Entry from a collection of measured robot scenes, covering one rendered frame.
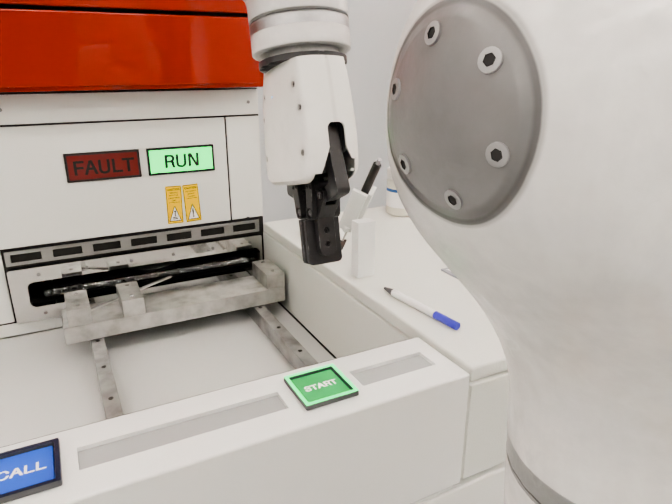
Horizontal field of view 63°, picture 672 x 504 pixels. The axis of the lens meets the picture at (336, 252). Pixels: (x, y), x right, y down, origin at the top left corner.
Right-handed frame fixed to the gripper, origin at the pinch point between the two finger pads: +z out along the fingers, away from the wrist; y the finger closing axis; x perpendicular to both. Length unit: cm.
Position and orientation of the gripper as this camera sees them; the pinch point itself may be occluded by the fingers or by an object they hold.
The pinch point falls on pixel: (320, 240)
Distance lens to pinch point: 48.9
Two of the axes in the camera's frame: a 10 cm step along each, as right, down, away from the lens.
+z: 0.9, 9.8, 1.5
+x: 8.9, -1.5, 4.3
